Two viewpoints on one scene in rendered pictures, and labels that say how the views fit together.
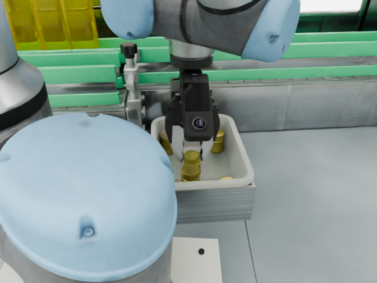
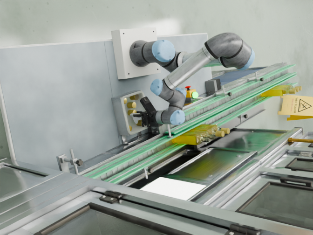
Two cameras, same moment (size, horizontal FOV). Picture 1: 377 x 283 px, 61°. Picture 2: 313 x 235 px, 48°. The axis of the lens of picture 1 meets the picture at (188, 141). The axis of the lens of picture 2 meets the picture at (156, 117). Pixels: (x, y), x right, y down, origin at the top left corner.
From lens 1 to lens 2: 1.78 m
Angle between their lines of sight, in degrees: 58
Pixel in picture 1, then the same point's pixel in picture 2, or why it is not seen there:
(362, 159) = (74, 139)
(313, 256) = (96, 86)
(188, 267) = (130, 69)
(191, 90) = (152, 108)
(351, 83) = (93, 165)
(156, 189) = (159, 47)
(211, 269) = (126, 69)
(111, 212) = (162, 42)
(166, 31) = not seen: hidden behind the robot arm
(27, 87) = (179, 61)
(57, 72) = not seen: hidden behind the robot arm
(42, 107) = (175, 63)
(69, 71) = not seen: hidden behind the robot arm
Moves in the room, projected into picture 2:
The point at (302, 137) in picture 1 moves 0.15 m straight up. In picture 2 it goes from (94, 150) to (111, 152)
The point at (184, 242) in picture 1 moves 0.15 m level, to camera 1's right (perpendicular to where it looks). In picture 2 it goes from (132, 75) to (111, 79)
